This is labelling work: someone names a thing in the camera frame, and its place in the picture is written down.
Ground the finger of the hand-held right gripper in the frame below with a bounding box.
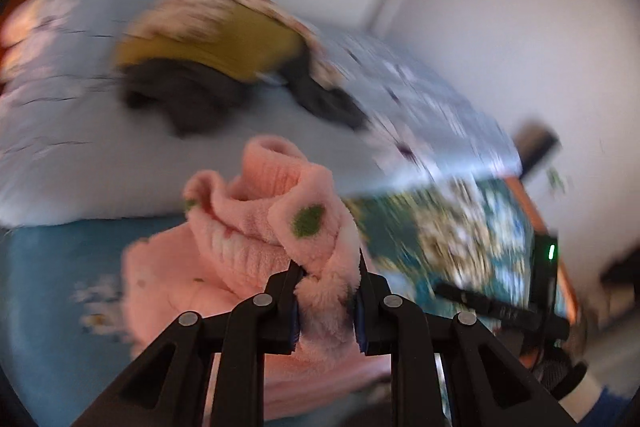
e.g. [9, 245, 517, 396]
[432, 283, 541, 324]

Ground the blue floral quilt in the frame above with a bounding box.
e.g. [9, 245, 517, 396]
[0, 0, 241, 228]

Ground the person's right forearm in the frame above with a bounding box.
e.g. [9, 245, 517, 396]
[557, 369, 636, 415]

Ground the dark blurred object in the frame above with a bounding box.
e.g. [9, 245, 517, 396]
[515, 121, 560, 180]

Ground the pink pillow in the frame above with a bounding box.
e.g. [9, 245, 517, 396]
[0, 0, 56, 72]

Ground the mustard knit sweater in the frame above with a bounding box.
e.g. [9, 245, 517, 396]
[112, 4, 306, 82]

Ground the dark grey garment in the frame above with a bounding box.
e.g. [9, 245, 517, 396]
[120, 57, 368, 135]

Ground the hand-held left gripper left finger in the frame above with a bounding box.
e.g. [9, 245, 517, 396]
[72, 259, 307, 427]

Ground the car print garment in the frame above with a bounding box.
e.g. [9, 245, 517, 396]
[132, 0, 351, 92]

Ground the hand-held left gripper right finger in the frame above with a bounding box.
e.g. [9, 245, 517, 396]
[352, 252, 576, 427]

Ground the pink fleece garment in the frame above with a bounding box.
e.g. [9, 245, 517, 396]
[122, 134, 401, 420]

